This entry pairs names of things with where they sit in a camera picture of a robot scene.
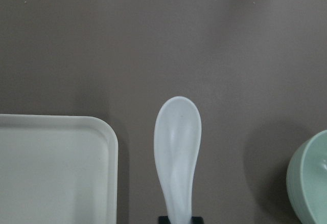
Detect cream rabbit tray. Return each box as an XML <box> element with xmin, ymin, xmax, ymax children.
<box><xmin>1</xmin><ymin>114</ymin><xmax>118</xmax><ymax>223</ymax></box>

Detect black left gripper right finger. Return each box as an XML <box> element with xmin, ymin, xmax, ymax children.
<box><xmin>191</xmin><ymin>216</ymin><xmax>204</xmax><ymax>224</ymax></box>

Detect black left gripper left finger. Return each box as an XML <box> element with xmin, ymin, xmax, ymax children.
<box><xmin>158</xmin><ymin>216</ymin><xmax>171</xmax><ymax>224</ymax></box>

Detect white ceramic spoon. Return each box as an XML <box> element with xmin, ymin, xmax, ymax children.
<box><xmin>154</xmin><ymin>96</ymin><xmax>202</xmax><ymax>223</ymax></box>

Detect mint green bowl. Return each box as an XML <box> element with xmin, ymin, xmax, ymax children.
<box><xmin>286</xmin><ymin>130</ymin><xmax>326</xmax><ymax>223</ymax></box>

